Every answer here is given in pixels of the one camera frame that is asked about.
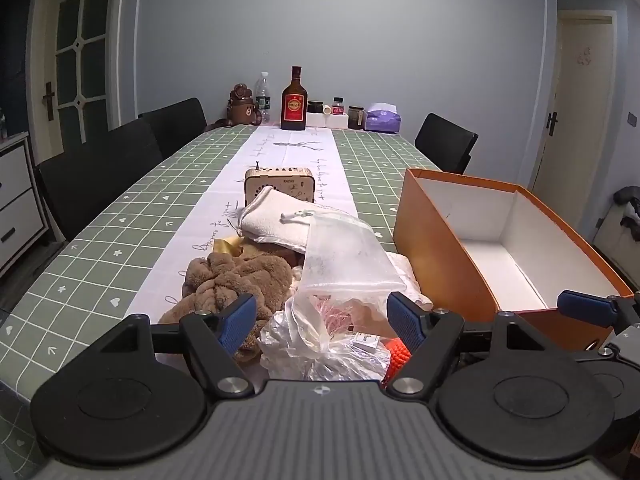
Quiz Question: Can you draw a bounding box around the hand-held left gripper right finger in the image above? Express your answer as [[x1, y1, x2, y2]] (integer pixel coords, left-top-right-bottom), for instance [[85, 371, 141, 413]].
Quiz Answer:
[[387, 291, 548, 402]]

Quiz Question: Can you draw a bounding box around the white towel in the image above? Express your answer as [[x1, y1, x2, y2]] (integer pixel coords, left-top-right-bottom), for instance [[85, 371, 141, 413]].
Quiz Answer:
[[236, 187, 321, 253]]

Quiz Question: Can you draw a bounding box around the pale pink cloth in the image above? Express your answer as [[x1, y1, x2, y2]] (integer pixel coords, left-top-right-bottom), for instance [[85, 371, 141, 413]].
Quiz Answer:
[[387, 252, 434, 311]]

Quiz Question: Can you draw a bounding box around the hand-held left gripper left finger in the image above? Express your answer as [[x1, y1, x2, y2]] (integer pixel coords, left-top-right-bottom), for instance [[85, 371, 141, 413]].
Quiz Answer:
[[95, 294, 257, 401]]

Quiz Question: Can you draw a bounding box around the wooden radio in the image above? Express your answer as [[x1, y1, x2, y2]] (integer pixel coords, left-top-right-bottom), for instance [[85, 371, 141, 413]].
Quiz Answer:
[[244, 160, 315, 207]]

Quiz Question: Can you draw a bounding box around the orange cardboard box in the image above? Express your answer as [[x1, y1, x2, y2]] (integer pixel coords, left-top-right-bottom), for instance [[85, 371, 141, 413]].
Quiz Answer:
[[392, 167, 636, 353]]

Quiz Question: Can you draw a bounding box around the brown bottle with red label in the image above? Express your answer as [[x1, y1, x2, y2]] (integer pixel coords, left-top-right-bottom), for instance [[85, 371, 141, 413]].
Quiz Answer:
[[280, 65, 307, 131]]

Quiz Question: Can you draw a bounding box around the small white box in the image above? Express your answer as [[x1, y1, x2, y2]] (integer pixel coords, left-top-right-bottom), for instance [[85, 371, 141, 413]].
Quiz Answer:
[[352, 332, 384, 354]]

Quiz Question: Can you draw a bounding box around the white foam box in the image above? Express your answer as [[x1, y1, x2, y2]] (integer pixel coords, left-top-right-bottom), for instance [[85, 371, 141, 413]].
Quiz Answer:
[[306, 111, 349, 129]]

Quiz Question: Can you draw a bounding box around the white drawer cabinet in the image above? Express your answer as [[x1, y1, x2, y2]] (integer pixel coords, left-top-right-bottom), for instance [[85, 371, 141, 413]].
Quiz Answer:
[[0, 131, 48, 273]]

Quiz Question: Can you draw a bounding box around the green checked tablecloth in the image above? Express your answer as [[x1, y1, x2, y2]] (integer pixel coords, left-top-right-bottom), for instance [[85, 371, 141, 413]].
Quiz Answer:
[[0, 124, 443, 461]]

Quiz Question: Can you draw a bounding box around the cream door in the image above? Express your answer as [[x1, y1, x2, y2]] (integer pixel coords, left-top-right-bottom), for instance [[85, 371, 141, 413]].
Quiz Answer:
[[530, 10, 616, 241]]

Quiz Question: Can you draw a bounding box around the purple tissue pack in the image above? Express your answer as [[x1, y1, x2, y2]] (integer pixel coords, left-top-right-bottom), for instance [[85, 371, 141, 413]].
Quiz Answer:
[[365, 102, 403, 133]]

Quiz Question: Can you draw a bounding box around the crinkled clear plastic bag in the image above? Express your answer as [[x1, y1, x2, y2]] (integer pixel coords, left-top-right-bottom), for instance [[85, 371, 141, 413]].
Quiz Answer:
[[259, 295, 396, 383]]

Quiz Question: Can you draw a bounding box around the orange-red knitted item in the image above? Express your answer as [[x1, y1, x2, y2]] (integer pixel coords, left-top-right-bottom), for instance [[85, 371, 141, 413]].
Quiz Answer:
[[381, 337, 413, 386]]

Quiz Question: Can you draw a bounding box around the clear zip bag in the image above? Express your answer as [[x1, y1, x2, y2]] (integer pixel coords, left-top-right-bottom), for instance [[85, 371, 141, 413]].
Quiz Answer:
[[297, 208, 406, 307]]

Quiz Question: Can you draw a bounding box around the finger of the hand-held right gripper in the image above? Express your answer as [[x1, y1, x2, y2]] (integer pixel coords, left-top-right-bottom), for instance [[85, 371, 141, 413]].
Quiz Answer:
[[557, 290, 640, 333]]

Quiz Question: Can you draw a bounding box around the yellow cloth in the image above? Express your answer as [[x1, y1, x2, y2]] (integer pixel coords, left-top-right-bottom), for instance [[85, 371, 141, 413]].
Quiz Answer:
[[210, 235, 247, 257]]

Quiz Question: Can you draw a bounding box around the white printed table runner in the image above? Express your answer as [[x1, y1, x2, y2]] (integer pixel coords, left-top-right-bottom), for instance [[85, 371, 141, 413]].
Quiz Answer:
[[127, 125, 361, 376]]

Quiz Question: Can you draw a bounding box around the brown plush cloth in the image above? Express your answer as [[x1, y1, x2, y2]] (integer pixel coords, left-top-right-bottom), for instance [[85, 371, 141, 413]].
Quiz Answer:
[[160, 242, 301, 361]]

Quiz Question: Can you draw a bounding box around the black chair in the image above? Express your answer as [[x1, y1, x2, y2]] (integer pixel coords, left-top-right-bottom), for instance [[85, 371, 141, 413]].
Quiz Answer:
[[415, 112, 478, 175], [138, 97, 208, 161], [37, 119, 163, 246]]

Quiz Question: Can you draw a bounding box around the glass-pane door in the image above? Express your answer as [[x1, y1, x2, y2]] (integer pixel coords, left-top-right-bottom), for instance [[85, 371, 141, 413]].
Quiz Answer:
[[31, 0, 118, 161]]

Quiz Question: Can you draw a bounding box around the clear water bottle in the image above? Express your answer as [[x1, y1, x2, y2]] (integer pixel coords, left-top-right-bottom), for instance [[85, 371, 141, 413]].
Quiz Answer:
[[255, 72, 271, 123]]

